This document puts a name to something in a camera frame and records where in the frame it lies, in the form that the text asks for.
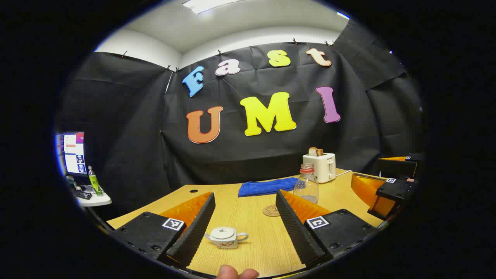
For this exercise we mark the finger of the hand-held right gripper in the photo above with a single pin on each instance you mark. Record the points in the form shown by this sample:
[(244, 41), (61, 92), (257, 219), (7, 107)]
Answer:
[(399, 166), (397, 193)]

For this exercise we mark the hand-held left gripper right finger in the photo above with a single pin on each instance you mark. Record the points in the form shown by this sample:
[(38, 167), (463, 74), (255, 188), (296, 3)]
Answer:
[(296, 232)]

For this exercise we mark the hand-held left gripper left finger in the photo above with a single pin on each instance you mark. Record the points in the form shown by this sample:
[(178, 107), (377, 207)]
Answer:
[(193, 236)]

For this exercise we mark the white teacup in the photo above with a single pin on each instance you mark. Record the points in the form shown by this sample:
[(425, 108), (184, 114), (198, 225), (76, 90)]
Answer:
[(226, 242)]

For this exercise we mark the round wooden coaster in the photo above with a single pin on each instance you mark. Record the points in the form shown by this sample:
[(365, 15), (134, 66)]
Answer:
[(270, 211)]

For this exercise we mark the clear plastic water bottle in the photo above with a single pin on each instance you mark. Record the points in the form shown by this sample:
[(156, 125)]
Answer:
[(307, 188)]

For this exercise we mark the green glass bottle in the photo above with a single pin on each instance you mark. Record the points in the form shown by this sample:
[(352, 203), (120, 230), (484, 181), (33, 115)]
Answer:
[(94, 182)]

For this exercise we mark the blue towel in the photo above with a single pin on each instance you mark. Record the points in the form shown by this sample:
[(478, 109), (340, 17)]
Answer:
[(263, 186)]

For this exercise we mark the white toaster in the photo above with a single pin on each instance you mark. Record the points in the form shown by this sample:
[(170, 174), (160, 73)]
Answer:
[(319, 166)]

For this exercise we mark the bread slice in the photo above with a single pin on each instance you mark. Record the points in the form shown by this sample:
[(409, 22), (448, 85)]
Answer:
[(314, 151)]

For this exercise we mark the small white side table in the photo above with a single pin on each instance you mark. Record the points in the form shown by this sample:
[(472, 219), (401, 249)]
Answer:
[(99, 200)]

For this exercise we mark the black device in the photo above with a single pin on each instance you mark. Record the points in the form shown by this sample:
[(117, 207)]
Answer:
[(83, 195)]

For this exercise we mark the black backdrop cloth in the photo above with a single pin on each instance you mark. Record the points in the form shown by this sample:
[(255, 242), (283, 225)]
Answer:
[(131, 128)]

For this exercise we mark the computer monitor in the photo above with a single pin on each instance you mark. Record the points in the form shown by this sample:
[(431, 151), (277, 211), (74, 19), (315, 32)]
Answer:
[(73, 153)]

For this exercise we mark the ceiling light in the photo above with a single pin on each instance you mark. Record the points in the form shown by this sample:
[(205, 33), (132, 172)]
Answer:
[(205, 4)]

